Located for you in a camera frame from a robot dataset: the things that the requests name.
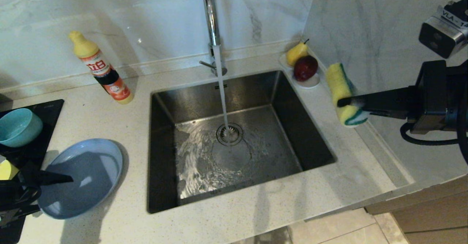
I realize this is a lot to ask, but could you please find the yellow bowl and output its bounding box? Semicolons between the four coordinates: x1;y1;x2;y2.
0;159;19;180

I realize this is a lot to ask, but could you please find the grey-blue plate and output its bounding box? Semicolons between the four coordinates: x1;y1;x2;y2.
37;138;124;220

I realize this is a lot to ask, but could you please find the green and yellow sponge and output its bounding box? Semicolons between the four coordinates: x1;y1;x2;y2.
325;63;370;127

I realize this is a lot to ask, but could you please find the teal bowl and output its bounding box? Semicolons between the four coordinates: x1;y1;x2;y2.
0;108;44;148

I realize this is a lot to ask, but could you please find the yellow dish soap bottle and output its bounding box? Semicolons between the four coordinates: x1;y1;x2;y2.
69;31;134;104

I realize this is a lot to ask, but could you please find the stainless steel sink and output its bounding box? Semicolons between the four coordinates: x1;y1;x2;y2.
147;70;336;214

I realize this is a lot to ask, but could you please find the metal sink drain strainer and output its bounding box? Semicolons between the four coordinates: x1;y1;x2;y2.
216;123;244;147

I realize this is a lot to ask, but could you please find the black induction cooktop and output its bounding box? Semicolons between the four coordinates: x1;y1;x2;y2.
0;99;64;244

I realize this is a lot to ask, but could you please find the dark red apple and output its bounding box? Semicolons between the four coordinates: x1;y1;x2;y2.
294;55;319;82

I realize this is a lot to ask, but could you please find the yellow pear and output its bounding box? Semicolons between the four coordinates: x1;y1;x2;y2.
286;38;310;66

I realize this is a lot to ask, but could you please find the light wood cabinet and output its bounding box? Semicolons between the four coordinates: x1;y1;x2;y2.
365;176;468;244

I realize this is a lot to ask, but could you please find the running water stream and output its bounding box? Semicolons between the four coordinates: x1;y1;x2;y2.
213;45;231;142

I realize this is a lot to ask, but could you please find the chrome kitchen faucet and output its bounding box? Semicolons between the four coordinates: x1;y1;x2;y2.
200;0;228;77

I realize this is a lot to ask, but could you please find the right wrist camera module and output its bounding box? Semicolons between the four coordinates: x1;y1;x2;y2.
419;0;468;59

